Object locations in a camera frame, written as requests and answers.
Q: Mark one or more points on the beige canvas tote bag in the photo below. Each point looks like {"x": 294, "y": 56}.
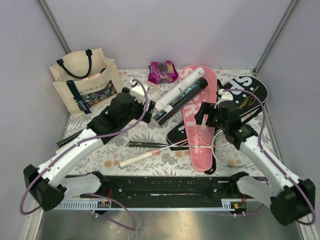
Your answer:
{"x": 85, "y": 80}

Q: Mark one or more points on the white cable duct strip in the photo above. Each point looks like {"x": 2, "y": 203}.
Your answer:
{"x": 100, "y": 205}

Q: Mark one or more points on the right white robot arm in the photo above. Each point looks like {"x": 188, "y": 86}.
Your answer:
{"x": 289, "y": 198}

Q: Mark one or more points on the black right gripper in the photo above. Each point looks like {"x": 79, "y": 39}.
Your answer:
{"x": 208, "y": 109}

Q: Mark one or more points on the white shuttlecock tube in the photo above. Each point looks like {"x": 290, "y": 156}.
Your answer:
{"x": 179, "y": 88}

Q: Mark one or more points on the purple snack packet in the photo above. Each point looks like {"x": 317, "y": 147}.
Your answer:
{"x": 162, "y": 72}

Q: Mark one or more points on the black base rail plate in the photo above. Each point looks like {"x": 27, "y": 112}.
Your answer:
{"x": 168, "y": 192}

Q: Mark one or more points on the floral patterned table mat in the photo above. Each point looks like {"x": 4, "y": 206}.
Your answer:
{"x": 164, "y": 163}

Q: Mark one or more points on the pink frame badminton racket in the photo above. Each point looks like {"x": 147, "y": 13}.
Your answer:
{"x": 154, "y": 89}

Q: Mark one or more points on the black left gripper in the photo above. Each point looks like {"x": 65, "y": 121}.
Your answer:
{"x": 150, "y": 111}

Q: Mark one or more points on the black shuttlecock tube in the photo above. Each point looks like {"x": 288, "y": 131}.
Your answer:
{"x": 178, "y": 102}

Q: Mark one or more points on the pink racket cover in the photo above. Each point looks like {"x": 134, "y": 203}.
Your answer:
{"x": 203, "y": 160}

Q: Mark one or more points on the white frame racket black handle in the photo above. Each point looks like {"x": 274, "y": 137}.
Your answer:
{"x": 223, "y": 152}

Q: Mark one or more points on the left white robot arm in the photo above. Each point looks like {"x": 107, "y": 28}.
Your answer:
{"x": 46, "y": 182}

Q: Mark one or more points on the black frame badminton racket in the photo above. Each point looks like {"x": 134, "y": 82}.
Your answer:
{"x": 67, "y": 140}

